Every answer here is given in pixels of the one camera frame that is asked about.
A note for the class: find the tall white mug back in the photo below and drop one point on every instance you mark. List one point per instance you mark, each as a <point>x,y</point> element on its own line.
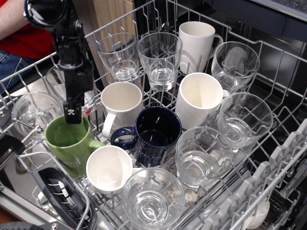
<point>200,41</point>

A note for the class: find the green ceramic mug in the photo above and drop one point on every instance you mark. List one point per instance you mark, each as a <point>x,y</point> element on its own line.
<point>71,144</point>

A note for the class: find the small white cup front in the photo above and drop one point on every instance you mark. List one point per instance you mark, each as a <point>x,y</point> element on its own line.
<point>108,168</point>

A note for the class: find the grey wire dishwasher rack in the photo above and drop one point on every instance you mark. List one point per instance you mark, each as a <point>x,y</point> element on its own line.
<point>281,82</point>

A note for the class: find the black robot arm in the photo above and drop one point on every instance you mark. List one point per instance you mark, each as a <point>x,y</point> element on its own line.
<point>60,18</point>

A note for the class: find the clear glass front centre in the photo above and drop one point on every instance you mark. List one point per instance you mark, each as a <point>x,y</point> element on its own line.
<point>153,199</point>

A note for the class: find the navy blue ceramic mug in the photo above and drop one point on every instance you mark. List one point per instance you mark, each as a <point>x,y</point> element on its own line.
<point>155,131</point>

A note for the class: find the clear glass front right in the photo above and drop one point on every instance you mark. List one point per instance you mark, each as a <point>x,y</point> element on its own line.
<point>203,155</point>

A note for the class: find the clear glass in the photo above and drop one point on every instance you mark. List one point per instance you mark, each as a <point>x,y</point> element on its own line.
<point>234,65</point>
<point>203,155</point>
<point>243,119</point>
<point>153,199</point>
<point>35,108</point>

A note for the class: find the clear tumbler back left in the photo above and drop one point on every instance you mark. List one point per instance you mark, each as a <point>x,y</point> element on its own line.
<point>118,53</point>

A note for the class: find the white mug with handle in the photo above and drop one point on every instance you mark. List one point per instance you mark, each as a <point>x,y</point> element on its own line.
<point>122,102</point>

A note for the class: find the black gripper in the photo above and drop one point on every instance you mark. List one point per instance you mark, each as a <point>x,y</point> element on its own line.
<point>78,80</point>

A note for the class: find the clear tumbler back centre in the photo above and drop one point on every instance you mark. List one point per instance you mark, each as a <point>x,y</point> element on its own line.
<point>160,55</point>

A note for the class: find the grey plastic tine row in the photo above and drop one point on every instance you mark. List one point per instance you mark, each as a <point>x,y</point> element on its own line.
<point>251,182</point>

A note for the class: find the tall white mug centre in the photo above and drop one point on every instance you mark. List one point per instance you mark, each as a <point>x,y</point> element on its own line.
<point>199,95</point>

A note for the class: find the black rack handle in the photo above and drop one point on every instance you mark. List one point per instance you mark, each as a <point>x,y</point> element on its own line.
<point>65,199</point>

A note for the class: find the clear glass back right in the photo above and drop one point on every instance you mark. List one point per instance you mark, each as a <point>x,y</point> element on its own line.
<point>234,65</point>

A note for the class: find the clear glass far left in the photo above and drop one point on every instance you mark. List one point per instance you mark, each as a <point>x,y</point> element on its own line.
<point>35,108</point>

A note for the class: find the clear tumbler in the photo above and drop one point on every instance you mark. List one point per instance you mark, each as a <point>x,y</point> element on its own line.
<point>55,79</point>
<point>160,55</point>
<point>118,53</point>

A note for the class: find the white cup lower rack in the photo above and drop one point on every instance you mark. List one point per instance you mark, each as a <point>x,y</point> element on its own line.
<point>254,221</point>

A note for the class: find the tall white mug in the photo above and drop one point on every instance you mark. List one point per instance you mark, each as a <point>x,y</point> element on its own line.
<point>199,95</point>
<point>200,41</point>

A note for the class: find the person in red shirt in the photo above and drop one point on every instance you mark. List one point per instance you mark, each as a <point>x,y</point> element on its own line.
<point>21,44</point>

